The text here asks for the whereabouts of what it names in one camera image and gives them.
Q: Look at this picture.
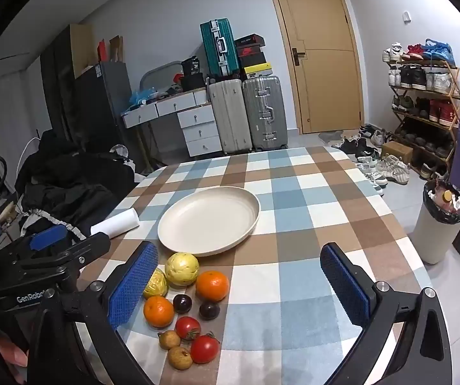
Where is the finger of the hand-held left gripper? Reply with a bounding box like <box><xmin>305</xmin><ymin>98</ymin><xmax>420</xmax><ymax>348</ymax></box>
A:
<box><xmin>0</xmin><ymin>224</ymin><xmax>71</xmax><ymax>268</ymax></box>
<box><xmin>21</xmin><ymin>233</ymin><xmax>113</xmax><ymax>274</ymax></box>

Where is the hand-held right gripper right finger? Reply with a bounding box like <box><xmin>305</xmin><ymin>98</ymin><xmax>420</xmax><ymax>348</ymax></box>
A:
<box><xmin>320</xmin><ymin>242</ymin><xmax>453</xmax><ymax>385</ymax></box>

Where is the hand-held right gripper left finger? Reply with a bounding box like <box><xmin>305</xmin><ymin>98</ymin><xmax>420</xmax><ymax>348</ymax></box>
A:
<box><xmin>27</xmin><ymin>241</ymin><xmax>159</xmax><ymax>385</ymax></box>

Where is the small yellow-green guava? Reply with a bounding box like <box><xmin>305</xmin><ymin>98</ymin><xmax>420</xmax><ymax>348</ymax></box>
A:
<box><xmin>143</xmin><ymin>268</ymin><xmax>170</xmax><ymax>300</ymax></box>

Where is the orange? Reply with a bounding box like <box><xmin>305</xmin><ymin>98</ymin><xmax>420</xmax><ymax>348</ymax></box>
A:
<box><xmin>196</xmin><ymin>270</ymin><xmax>230</xmax><ymax>303</ymax></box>
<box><xmin>143</xmin><ymin>295</ymin><xmax>175</xmax><ymax>329</ymax></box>

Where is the dark purple plum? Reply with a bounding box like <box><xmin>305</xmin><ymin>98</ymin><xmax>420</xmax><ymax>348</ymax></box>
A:
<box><xmin>173</xmin><ymin>294</ymin><xmax>193</xmax><ymax>315</ymax></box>
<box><xmin>198</xmin><ymin>301</ymin><xmax>221</xmax><ymax>321</ymax></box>

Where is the large yellow guava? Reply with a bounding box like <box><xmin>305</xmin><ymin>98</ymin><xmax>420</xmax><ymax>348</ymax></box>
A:
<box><xmin>164</xmin><ymin>252</ymin><xmax>200</xmax><ymax>287</ymax></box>

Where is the small brown fruit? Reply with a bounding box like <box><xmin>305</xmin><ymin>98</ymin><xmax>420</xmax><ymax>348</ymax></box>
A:
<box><xmin>158</xmin><ymin>330</ymin><xmax>181</xmax><ymax>350</ymax></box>
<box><xmin>168</xmin><ymin>346</ymin><xmax>194</xmax><ymax>370</ymax></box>

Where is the red tomato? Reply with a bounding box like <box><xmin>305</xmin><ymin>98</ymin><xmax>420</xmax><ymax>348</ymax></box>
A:
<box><xmin>190</xmin><ymin>334</ymin><xmax>220</xmax><ymax>365</ymax></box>
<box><xmin>175</xmin><ymin>316</ymin><xmax>202</xmax><ymax>341</ymax></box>

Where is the cream round plate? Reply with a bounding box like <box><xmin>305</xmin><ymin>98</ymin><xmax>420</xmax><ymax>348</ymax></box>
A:
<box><xmin>157</xmin><ymin>186</ymin><xmax>261</xmax><ymax>257</ymax></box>

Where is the white paper roll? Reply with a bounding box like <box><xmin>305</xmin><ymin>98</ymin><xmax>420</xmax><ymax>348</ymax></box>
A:
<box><xmin>90</xmin><ymin>208</ymin><xmax>140</xmax><ymax>236</ymax></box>

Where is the pile of black clothes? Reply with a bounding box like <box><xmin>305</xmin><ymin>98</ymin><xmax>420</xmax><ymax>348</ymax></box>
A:
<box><xmin>14</xmin><ymin>128</ymin><xmax>143</xmax><ymax>238</ymax></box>

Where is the checked tablecloth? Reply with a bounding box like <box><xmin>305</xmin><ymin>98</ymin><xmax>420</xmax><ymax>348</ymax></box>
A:
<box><xmin>70</xmin><ymin>146</ymin><xmax>449</xmax><ymax>385</ymax></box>

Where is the white trash bin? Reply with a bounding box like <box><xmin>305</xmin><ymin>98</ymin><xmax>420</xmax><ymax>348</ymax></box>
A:
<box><xmin>412</xmin><ymin>179</ymin><xmax>460</xmax><ymax>266</ymax></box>

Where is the pile of shoes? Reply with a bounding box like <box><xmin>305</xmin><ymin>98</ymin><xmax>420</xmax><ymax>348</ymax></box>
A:
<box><xmin>331</xmin><ymin>124</ymin><xmax>411</xmax><ymax>197</ymax></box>

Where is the cardboard box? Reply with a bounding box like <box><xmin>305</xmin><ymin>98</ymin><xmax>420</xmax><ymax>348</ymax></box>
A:
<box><xmin>381</xmin><ymin>141</ymin><xmax>414</xmax><ymax>165</ymax></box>

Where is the black cabinet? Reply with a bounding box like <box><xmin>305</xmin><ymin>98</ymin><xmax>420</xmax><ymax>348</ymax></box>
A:
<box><xmin>39</xmin><ymin>24</ymin><xmax>133</xmax><ymax>146</ymax></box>

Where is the grey doormat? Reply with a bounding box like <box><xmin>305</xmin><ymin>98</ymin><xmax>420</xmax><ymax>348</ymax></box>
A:
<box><xmin>318</xmin><ymin>130</ymin><xmax>347</xmax><ymax>144</ymax></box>

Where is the blue plastic bag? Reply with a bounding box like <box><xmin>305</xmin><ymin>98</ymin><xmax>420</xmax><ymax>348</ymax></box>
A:
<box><xmin>128</xmin><ymin>87</ymin><xmax>159</xmax><ymax>107</ymax></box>

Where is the white desk with drawers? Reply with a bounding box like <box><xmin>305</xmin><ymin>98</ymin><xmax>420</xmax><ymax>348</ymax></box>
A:
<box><xmin>120</xmin><ymin>88</ymin><xmax>223</xmax><ymax>158</ymax></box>

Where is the grey rounded board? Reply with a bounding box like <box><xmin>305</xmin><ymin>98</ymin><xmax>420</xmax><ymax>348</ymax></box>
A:
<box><xmin>139</xmin><ymin>60</ymin><xmax>187</xmax><ymax>94</ymax></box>

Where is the dark grey suitcase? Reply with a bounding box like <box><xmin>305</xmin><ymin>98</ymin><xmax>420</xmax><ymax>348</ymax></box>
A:
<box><xmin>241</xmin><ymin>75</ymin><xmax>289</xmax><ymax>152</ymax></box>

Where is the brown cardboard sheet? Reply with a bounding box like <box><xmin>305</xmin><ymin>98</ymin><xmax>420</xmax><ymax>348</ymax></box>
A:
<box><xmin>70</xmin><ymin>23</ymin><xmax>96</xmax><ymax>79</ymax></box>

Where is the light grey suitcase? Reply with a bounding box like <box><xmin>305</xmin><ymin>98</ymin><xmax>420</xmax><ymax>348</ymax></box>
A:
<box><xmin>207</xmin><ymin>78</ymin><xmax>254</xmax><ymax>155</ymax></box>

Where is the wooden shoe rack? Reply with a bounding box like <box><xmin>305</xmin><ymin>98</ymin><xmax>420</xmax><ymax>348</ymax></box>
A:
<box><xmin>382</xmin><ymin>39</ymin><xmax>460</xmax><ymax>178</ymax></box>

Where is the brown paper bag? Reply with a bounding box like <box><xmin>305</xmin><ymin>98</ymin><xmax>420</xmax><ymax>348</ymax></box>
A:
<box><xmin>109</xmin><ymin>36</ymin><xmax>125</xmax><ymax>64</ymax></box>

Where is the black bag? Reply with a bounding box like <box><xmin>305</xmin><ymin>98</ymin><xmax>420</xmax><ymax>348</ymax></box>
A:
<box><xmin>180</xmin><ymin>56</ymin><xmax>207</xmax><ymax>91</ymax></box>

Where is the wooden door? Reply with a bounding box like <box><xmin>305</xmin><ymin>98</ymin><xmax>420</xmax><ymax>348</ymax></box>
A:
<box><xmin>264</xmin><ymin>0</ymin><xmax>364</xmax><ymax>135</ymax></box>

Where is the yellow and black shoe box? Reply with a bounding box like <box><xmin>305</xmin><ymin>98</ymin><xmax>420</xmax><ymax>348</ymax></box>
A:
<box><xmin>239</xmin><ymin>62</ymin><xmax>273</xmax><ymax>81</ymax></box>

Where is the teal suitcase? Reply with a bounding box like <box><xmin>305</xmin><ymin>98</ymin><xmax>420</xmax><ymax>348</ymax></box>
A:
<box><xmin>200</xmin><ymin>18</ymin><xmax>239</xmax><ymax>79</ymax></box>

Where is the black and red shoe box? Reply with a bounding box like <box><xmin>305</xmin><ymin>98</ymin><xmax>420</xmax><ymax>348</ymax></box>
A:
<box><xmin>235</xmin><ymin>35</ymin><xmax>266</xmax><ymax>56</ymax></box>

